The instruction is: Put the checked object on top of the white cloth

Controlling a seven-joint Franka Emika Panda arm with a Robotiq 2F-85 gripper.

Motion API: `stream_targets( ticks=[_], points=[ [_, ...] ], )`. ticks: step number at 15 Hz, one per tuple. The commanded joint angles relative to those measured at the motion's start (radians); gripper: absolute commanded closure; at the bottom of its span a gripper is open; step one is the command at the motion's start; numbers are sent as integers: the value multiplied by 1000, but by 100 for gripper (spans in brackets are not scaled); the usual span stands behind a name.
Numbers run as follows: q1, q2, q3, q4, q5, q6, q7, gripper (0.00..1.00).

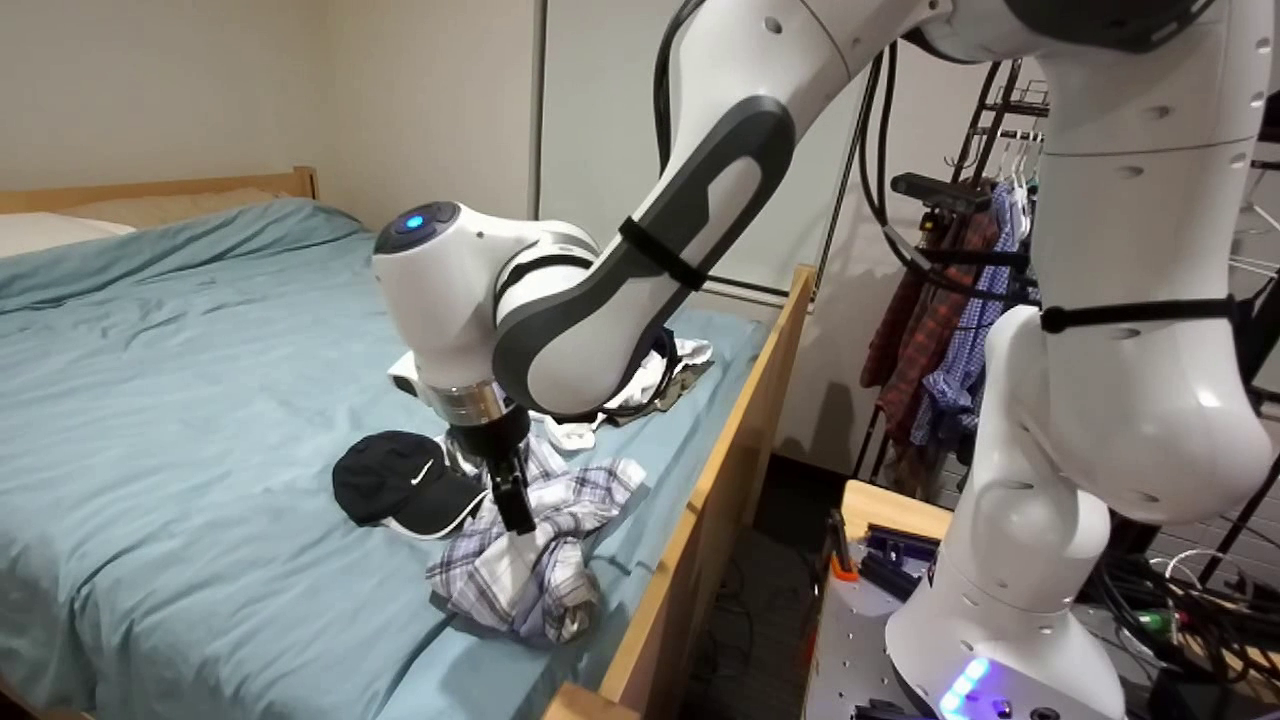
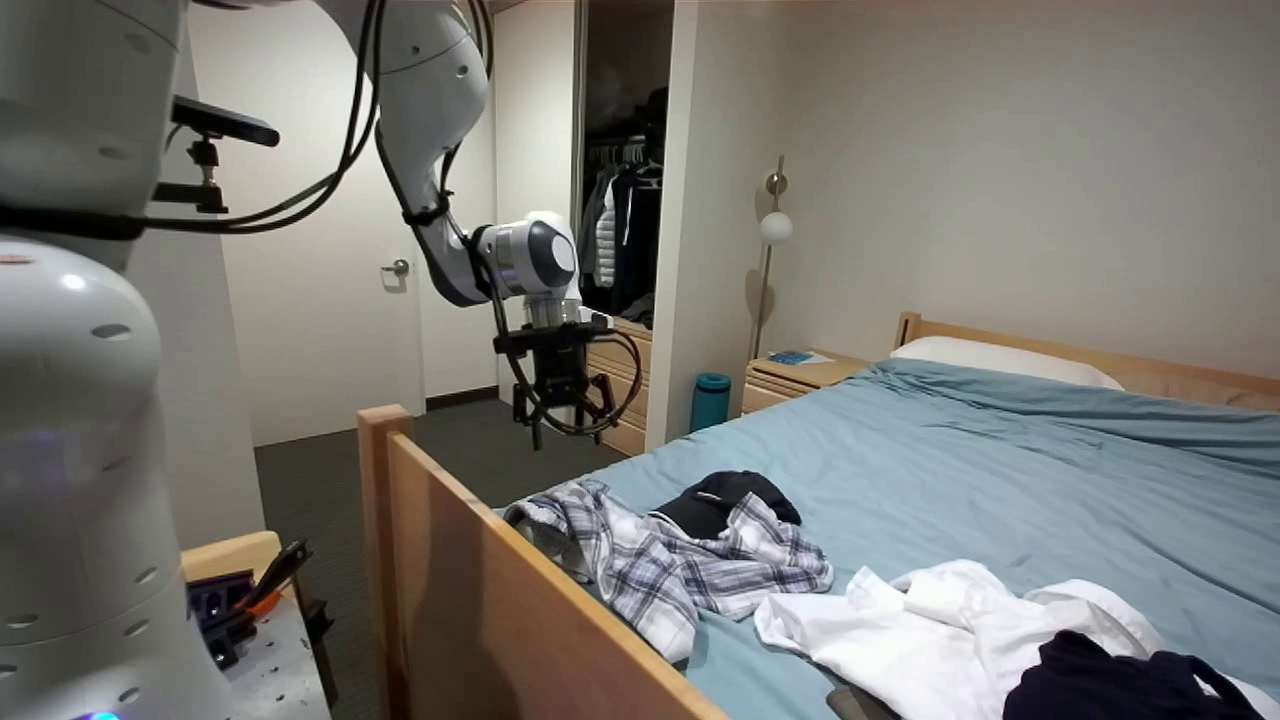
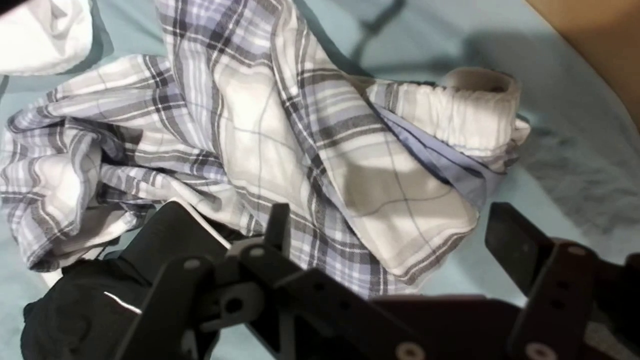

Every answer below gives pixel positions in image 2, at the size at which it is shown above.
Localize white cloth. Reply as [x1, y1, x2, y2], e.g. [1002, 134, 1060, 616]
[752, 555, 1280, 720]

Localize light blue bed blanket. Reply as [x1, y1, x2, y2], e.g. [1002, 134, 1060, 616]
[494, 357, 1280, 720]

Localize white room door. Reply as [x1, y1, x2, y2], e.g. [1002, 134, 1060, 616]
[182, 0, 430, 453]

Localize hanging closet clothes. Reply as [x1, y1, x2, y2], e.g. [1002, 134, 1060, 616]
[579, 123, 666, 332]

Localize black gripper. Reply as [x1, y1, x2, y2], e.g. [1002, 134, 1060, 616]
[506, 315, 619, 453]

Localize floor lamp with globe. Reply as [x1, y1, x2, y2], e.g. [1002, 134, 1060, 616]
[746, 151, 800, 366]

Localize dark navy garment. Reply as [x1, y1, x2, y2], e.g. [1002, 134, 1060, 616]
[1001, 628, 1267, 720]

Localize black and red tools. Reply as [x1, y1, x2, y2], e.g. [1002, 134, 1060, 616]
[187, 538, 321, 672]

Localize wooden nightstand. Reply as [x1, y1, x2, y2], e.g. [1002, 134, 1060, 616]
[739, 347, 873, 420]

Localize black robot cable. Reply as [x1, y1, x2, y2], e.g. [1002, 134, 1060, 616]
[133, 0, 649, 445]

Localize teal waste bin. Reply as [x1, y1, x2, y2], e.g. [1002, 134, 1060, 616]
[689, 370, 735, 434]

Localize small black garment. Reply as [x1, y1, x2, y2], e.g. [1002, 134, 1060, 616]
[651, 469, 804, 545]

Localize white pillow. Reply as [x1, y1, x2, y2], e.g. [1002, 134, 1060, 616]
[888, 332, 1127, 397]

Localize checked plaid shirt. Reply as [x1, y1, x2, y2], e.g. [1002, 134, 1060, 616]
[506, 477, 836, 667]

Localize wooden tool box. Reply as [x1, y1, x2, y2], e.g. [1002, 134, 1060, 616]
[176, 529, 287, 592]

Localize wooden dresser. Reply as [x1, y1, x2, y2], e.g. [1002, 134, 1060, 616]
[584, 313, 657, 462]

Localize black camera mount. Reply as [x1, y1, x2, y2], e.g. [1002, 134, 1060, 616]
[153, 92, 284, 218]

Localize wooden bed frame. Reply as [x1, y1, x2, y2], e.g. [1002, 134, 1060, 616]
[352, 310, 1280, 720]

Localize white closet door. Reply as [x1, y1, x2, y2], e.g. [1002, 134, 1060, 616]
[483, 0, 586, 441]

